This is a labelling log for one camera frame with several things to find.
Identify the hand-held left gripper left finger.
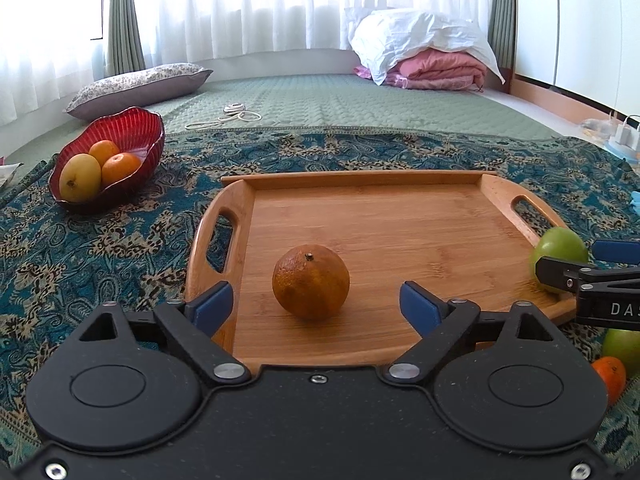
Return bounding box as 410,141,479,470
75,281,251,389

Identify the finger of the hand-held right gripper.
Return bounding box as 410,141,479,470
536,256,592,295
591,240,640,264

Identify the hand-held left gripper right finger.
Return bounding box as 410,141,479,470
383,281,571,386

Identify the green apple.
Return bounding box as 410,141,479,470
601,329,640,378
530,226,590,295

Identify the small orange tangerine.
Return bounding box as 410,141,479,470
591,356,627,406

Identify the wooden tray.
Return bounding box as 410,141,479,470
185,170,578,368

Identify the large dark orange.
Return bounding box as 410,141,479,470
272,244,351,322

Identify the light blue power strip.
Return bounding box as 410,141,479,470
605,140,640,162

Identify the teal paisley blanket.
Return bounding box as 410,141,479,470
0,127,640,461

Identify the clear plastic wrapper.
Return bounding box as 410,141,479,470
581,118,614,142

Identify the orange in red bowl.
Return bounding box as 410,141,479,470
101,152,143,188
88,140,121,167

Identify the yellow mango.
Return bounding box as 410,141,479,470
59,153,103,203

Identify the red ribbed bowl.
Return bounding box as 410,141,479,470
48,106,166,214

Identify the green quilted mat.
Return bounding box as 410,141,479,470
10,74,563,161

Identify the floral pillow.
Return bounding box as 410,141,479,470
64,63,214,122

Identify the pink folded blanket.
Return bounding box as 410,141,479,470
354,49,487,92

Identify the white wardrobe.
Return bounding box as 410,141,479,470
514,0,640,121

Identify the green curtain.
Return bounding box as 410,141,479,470
102,0,146,77
487,0,517,68

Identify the white duvet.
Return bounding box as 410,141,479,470
348,8,506,86

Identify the white sheer curtain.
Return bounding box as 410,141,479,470
0,0,501,128

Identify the white coiled cable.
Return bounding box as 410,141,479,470
185,102,262,131

